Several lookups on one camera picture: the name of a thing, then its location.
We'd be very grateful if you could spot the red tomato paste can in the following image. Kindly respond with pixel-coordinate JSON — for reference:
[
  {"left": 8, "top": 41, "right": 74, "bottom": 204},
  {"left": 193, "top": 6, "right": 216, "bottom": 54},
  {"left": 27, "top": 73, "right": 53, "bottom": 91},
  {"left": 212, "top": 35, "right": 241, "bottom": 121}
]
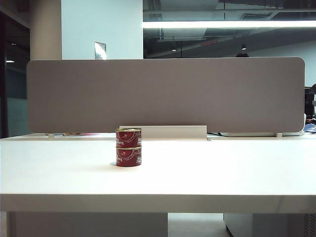
[
  {"left": 115, "top": 145, "right": 143, "bottom": 167},
  {"left": 115, "top": 127, "right": 143, "bottom": 149}
]

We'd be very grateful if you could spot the grey fabric desk divider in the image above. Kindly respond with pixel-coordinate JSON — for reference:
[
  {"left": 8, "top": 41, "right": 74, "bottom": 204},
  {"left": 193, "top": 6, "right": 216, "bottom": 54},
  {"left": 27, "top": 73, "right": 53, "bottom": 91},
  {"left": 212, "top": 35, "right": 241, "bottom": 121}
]
[{"left": 26, "top": 57, "right": 306, "bottom": 134}]

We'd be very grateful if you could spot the long ceiling light strip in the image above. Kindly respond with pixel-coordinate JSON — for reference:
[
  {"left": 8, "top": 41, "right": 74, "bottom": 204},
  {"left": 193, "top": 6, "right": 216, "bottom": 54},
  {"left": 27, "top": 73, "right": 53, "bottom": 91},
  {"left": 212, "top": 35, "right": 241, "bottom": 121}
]
[{"left": 142, "top": 20, "right": 316, "bottom": 29}]

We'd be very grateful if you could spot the white desk support panel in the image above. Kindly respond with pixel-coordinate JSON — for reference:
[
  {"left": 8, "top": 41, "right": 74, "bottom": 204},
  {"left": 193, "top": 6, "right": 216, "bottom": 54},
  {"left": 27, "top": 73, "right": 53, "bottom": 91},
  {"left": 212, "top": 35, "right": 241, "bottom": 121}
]
[{"left": 7, "top": 212, "right": 169, "bottom": 237}]

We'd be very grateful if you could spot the ceiling air vent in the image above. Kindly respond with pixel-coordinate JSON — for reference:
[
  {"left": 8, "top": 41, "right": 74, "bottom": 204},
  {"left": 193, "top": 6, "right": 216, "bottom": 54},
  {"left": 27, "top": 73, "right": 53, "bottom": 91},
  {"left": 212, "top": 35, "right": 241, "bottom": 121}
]
[{"left": 240, "top": 12, "right": 274, "bottom": 21}]

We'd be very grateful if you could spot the dark office chair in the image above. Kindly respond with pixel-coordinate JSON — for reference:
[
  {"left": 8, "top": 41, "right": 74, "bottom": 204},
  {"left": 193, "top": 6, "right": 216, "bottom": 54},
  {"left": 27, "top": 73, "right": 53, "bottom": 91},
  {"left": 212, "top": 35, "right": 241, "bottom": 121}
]
[{"left": 304, "top": 83, "right": 316, "bottom": 121}]

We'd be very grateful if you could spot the framed wall poster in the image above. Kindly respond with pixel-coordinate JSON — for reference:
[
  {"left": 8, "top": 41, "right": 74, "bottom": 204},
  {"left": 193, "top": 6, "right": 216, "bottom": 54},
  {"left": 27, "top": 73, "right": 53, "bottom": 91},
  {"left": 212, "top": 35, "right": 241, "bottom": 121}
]
[{"left": 94, "top": 41, "right": 107, "bottom": 60}]

